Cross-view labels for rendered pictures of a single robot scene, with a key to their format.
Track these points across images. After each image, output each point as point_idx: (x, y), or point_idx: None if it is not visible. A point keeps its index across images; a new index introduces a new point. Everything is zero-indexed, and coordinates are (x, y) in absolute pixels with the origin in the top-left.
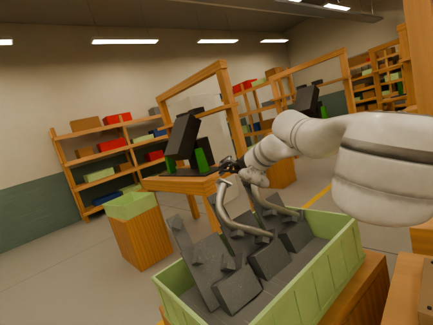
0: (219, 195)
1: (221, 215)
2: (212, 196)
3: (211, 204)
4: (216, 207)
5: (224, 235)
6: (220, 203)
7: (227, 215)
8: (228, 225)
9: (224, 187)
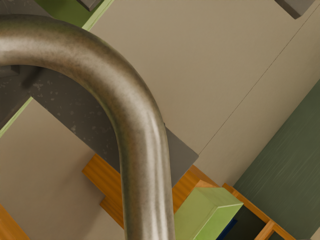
0: (159, 164)
1: (108, 51)
2: (173, 171)
3: (165, 127)
4: (151, 93)
5: (42, 7)
6: (137, 118)
7: (73, 65)
8: (46, 18)
9: (144, 229)
